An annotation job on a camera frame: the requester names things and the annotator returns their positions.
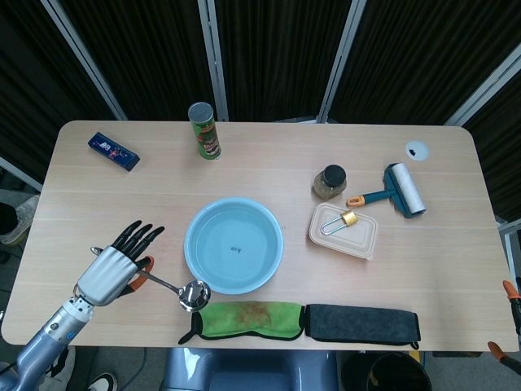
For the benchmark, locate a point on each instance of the teal lint roller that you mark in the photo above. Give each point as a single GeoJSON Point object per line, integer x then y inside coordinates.
{"type": "Point", "coordinates": [401, 190]}

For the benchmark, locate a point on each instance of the dirty beige shoe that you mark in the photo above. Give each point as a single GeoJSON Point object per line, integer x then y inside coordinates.
{"type": "Point", "coordinates": [20, 220]}

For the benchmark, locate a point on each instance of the light blue bowl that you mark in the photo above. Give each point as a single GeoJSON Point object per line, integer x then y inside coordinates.
{"type": "Point", "coordinates": [233, 245]}

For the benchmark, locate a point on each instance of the blue rectangular box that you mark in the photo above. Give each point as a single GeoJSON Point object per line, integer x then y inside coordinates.
{"type": "Point", "coordinates": [114, 151]}

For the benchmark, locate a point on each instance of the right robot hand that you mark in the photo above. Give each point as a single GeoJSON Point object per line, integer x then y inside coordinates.
{"type": "Point", "coordinates": [512, 309]}

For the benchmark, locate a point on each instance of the white black sneaker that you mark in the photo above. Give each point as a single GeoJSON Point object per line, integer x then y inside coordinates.
{"type": "Point", "coordinates": [102, 382]}

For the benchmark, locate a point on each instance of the brass padlock long shackle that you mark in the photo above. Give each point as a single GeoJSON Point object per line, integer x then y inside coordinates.
{"type": "Point", "coordinates": [344, 222]}

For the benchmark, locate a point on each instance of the black waste bin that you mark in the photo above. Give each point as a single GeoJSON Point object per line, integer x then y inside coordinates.
{"type": "Point", "coordinates": [397, 372]}

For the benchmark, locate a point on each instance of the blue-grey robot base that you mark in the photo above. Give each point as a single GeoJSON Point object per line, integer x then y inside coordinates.
{"type": "Point", "coordinates": [248, 370]}

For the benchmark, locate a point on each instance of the green chips can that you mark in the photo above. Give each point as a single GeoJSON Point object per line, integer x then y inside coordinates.
{"type": "Point", "coordinates": [207, 133]}

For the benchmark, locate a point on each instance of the dark grey microfibre cloth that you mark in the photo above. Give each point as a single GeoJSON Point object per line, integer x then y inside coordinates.
{"type": "Point", "coordinates": [362, 324]}

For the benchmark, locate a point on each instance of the glass jar black lid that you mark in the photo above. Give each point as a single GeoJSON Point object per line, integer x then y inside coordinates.
{"type": "Point", "coordinates": [330, 182]}

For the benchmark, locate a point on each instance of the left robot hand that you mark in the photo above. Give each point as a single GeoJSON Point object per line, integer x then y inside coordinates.
{"type": "Point", "coordinates": [115, 266]}

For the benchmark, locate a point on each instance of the beige lidded food container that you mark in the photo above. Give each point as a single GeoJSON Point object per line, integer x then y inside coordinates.
{"type": "Point", "coordinates": [342, 233]}

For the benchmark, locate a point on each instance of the grey folding screen frame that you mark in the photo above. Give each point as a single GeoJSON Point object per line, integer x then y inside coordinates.
{"type": "Point", "coordinates": [213, 59]}

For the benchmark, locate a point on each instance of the green microfibre cloth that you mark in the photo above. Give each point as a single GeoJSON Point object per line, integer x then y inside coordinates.
{"type": "Point", "coordinates": [248, 321]}

